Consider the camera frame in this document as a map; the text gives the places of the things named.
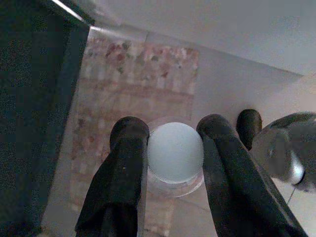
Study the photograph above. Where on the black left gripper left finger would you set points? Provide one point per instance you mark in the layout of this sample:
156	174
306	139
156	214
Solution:
116	177

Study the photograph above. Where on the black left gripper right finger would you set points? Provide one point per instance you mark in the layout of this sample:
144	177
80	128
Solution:
234	185

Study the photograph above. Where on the clear bottle with white cap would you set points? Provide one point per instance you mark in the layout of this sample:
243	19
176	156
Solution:
175	153

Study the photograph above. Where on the black left robot foot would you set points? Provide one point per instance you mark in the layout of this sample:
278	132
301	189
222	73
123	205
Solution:
249	126

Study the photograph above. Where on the pink floral floor mat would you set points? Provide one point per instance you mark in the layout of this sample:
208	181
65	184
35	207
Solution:
123	93

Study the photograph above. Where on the dark cabinet panel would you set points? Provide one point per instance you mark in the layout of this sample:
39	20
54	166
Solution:
37	98

